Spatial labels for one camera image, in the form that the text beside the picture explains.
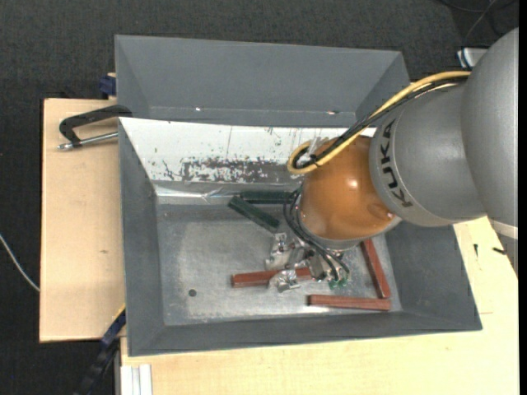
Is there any dark green flat block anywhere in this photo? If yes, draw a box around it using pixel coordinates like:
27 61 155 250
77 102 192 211
239 189 304 206
227 195 282 234

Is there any grey metal bin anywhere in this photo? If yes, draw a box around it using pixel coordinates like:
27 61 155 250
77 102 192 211
114 34 483 357

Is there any red-brown flat block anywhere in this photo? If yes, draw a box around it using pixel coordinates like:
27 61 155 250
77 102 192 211
359 238 393 300
307 294 393 313
231 266 315 289

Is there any pale wood flat board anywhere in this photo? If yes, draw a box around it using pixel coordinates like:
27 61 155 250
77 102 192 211
39 98 127 343

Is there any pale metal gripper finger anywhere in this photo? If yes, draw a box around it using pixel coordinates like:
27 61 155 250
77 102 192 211
265 231 289 271
268 268 302 294

